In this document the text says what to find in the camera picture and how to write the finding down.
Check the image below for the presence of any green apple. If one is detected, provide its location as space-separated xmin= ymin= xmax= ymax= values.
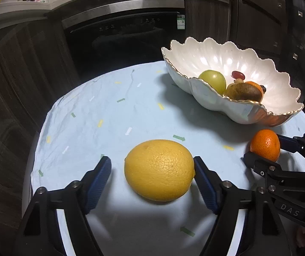
xmin=198 ymin=70 xmax=227 ymax=95

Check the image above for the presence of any yellow lemon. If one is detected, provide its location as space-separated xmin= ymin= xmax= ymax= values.
xmin=124 ymin=139 xmax=196 ymax=202

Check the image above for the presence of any dark refrigerator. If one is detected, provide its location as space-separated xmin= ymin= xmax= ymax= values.
xmin=230 ymin=0 xmax=305 ymax=128

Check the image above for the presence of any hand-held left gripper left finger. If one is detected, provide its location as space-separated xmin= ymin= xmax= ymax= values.
xmin=14 ymin=155 xmax=112 ymax=256

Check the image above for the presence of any light blue patterned tablecloth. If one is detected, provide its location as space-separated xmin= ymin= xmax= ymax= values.
xmin=31 ymin=61 xmax=305 ymax=256

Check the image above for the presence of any black built-in oven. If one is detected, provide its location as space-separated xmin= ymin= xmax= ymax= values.
xmin=61 ymin=0 xmax=186 ymax=75

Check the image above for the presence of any dark wood base cabinet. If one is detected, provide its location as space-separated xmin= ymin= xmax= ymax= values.
xmin=0 ymin=19 xmax=81 ymax=219
xmin=184 ymin=0 xmax=231 ymax=44

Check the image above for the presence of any orange tangerine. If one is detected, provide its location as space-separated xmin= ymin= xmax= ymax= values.
xmin=244 ymin=81 xmax=263 ymax=94
xmin=250 ymin=129 xmax=280 ymax=163

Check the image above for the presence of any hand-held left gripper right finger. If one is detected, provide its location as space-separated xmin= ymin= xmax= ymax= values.
xmin=193 ymin=155 xmax=293 ymax=256

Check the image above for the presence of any white scalloped gold-rimmed bowl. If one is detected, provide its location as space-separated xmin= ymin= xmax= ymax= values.
xmin=161 ymin=37 xmax=305 ymax=127

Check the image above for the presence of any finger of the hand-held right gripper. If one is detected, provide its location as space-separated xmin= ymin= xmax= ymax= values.
xmin=243 ymin=152 xmax=305 ymax=190
xmin=276 ymin=133 xmax=305 ymax=171

